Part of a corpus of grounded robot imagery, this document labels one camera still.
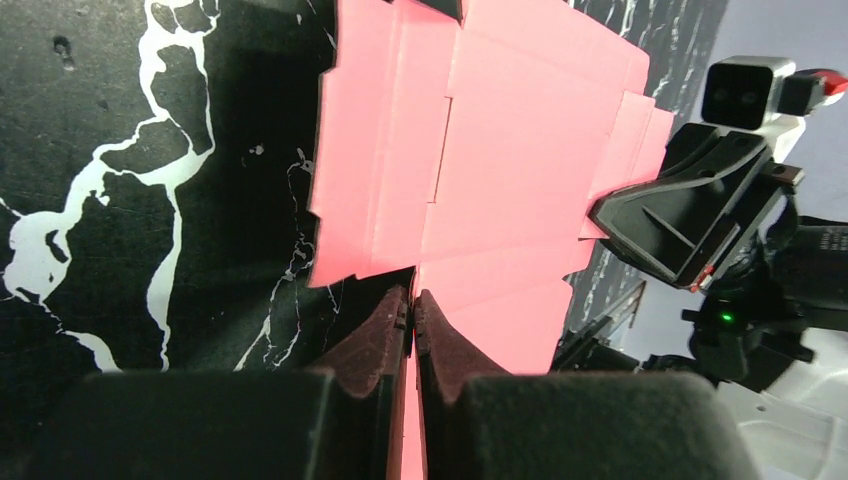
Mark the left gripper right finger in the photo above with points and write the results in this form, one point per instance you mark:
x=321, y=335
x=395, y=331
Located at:
x=479, y=421

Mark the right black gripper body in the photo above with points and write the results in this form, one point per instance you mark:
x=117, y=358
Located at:
x=747, y=301

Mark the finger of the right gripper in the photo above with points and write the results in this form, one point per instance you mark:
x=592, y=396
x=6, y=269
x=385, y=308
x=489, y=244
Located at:
x=708, y=200

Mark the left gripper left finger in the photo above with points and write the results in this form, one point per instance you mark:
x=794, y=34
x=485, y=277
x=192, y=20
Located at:
x=340, y=417

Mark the pink paper box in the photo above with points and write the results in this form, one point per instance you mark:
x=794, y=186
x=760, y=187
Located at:
x=468, y=143

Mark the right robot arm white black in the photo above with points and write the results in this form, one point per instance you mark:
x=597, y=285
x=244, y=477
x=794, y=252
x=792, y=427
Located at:
x=788, y=394

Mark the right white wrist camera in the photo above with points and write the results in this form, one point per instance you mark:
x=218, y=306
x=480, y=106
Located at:
x=768, y=96

